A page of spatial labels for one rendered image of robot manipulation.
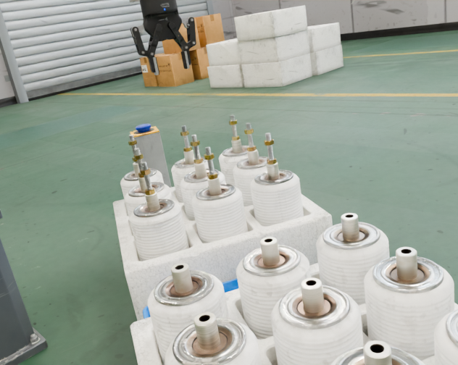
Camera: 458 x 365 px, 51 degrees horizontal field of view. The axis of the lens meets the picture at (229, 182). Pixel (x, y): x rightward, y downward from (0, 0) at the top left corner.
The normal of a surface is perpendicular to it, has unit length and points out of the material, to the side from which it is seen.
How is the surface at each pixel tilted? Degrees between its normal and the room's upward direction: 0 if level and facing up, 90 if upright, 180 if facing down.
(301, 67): 90
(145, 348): 0
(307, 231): 90
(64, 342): 0
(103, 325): 0
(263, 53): 90
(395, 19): 90
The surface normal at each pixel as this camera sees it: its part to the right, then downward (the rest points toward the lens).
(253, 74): -0.68, 0.34
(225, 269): 0.28, 0.27
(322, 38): 0.70, 0.13
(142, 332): -0.16, -0.93
